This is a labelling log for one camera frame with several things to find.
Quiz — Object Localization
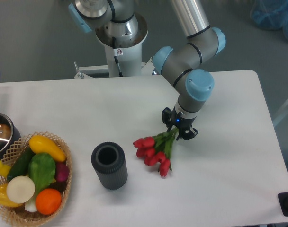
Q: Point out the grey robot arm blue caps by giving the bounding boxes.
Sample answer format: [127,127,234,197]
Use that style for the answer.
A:
[68,0,226,140]

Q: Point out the dark grey ribbed vase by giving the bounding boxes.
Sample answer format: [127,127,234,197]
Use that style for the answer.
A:
[91,142,128,190]

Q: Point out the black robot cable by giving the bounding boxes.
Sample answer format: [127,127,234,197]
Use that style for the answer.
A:
[111,36,124,77]

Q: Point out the blue handled saucepan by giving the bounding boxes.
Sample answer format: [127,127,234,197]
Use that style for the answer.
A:
[0,70,22,166]

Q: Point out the black device at edge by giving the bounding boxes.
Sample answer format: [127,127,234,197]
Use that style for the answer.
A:
[278,192,288,217]

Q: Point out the green lettuce leaf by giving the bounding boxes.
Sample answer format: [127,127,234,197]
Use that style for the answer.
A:
[28,153,56,196]

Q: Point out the white round onion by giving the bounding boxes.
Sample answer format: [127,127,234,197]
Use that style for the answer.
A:
[6,176,35,203]

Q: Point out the yellow squash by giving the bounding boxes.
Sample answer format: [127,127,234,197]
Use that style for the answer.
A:
[29,135,66,162]

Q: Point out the white leek stalk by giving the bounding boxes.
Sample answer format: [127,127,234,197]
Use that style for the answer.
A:
[25,195,37,212]

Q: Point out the orange fruit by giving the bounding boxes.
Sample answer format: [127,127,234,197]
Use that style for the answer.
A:
[36,188,62,215]

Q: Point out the dark green cucumber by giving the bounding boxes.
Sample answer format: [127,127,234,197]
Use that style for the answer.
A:
[7,147,35,182]

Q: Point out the yellow bell pepper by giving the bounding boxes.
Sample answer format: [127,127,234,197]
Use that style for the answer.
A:
[0,183,23,208]

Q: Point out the blue plastic bag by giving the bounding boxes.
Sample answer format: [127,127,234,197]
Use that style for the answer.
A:
[250,0,288,40]

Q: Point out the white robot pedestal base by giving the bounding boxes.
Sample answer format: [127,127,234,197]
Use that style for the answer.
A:
[74,13,158,79]

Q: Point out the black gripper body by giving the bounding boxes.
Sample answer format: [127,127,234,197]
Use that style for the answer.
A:
[170,111,194,129]

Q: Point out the purple red onion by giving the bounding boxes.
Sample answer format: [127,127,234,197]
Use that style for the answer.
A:
[54,163,69,182]

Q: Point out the woven wicker basket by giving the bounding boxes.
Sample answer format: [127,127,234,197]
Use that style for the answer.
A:
[0,132,72,227]

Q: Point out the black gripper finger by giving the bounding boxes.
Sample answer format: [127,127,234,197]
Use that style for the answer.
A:
[176,127,198,140]
[162,107,173,132]

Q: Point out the red tulip bouquet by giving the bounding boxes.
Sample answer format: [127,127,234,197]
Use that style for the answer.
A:
[133,128,178,178]

